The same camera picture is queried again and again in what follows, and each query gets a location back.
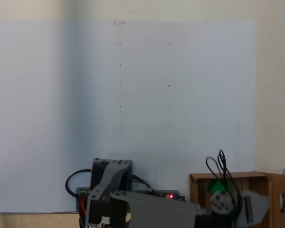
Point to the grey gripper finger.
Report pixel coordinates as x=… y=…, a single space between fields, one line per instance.
x=260 y=206
x=219 y=200

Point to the green dice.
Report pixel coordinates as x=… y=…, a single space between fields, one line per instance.
x=217 y=186

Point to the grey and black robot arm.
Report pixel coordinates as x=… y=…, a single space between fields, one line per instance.
x=156 y=206

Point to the brown cardboard box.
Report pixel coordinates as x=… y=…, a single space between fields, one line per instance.
x=276 y=185

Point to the blue circuit board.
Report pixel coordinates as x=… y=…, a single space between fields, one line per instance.
x=174 y=196

